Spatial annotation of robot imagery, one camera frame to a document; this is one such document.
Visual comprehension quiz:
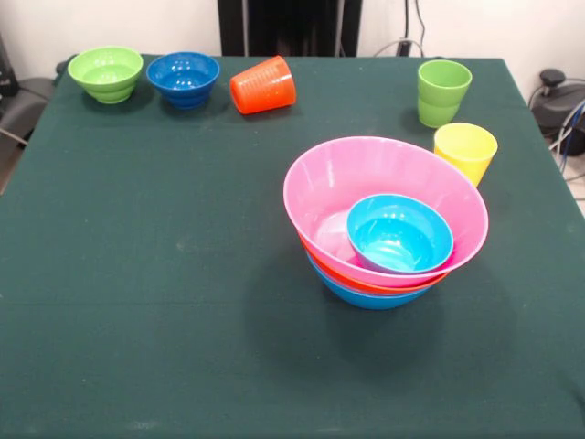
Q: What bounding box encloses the bundle of floor cables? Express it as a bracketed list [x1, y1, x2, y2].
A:
[548, 98, 585, 159]

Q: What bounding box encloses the large pink bowl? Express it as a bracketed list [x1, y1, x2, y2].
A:
[282, 135, 490, 289]

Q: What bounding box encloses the large orange bowl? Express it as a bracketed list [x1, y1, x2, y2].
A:
[296, 230, 452, 297]

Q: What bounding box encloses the dark blue bowl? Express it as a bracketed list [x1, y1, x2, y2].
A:
[145, 51, 221, 111]

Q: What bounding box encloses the dark green tablecloth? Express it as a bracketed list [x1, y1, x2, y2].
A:
[0, 54, 585, 439]

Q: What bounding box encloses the lime green bowl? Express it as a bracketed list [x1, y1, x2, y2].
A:
[67, 45, 144, 105]

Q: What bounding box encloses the small light blue bowl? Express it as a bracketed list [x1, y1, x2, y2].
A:
[346, 193, 455, 274]

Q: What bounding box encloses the orange ribbed cup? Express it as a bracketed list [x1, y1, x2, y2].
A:
[229, 55, 298, 116]

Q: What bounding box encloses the green cup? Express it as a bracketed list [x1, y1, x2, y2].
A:
[417, 59, 473, 129]

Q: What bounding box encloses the yellow cup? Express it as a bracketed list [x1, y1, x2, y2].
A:
[432, 122, 499, 188]

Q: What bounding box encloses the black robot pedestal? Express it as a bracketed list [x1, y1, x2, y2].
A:
[218, 0, 363, 58]

